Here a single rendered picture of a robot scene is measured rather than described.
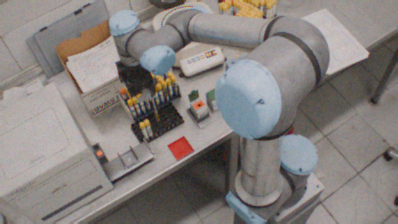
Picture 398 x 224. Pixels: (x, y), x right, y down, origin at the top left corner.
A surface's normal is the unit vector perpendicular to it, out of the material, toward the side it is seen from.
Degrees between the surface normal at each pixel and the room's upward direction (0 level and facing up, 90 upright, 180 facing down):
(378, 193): 0
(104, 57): 2
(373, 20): 0
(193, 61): 25
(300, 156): 9
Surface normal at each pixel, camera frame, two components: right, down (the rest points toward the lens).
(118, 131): -0.07, -0.55
